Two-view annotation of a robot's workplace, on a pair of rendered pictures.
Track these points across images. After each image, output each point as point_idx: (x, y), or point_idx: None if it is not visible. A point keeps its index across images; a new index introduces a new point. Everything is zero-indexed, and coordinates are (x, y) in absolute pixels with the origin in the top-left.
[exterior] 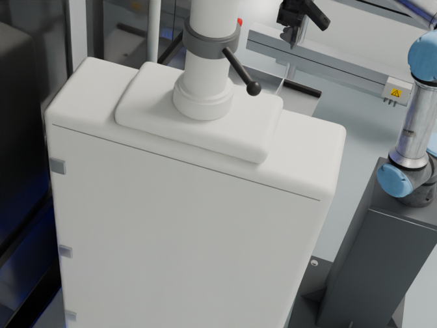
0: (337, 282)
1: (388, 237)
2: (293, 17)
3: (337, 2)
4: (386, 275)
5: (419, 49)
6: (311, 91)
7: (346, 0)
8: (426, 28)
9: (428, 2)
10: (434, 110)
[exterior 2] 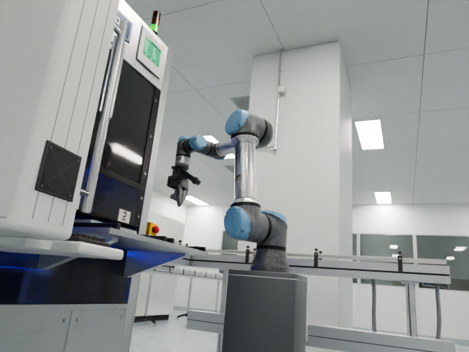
0: None
1: (252, 306)
2: (176, 178)
3: (241, 269)
4: None
5: (229, 119)
6: (197, 246)
7: (247, 266)
8: (302, 272)
9: None
10: (248, 156)
